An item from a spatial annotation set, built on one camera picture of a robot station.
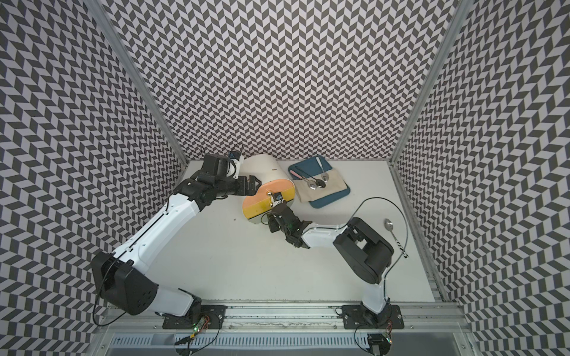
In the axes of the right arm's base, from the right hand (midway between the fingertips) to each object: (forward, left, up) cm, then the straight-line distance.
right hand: (273, 216), depth 92 cm
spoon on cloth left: (+21, -17, -5) cm, 28 cm away
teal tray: (+33, -18, -4) cm, 38 cm away
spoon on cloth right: (+22, -22, -5) cm, 31 cm away
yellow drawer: (+3, +4, +3) cm, 5 cm away
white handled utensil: (+26, -24, -5) cm, 36 cm away
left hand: (+2, +7, +18) cm, 19 cm away
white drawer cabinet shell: (+13, +1, +16) cm, 21 cm away
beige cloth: (+20, -29, -4) cm, 35 cm away
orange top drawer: (+1, -1, +19) cm, 19 cm away
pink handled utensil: (+29, -9, -6) cm, 31 cm away
